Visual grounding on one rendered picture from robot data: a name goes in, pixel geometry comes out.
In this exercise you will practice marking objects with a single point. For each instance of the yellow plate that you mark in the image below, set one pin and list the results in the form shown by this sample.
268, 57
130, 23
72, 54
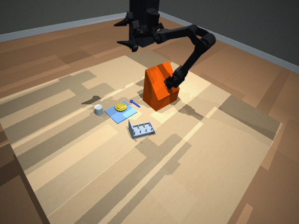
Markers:
120, 106

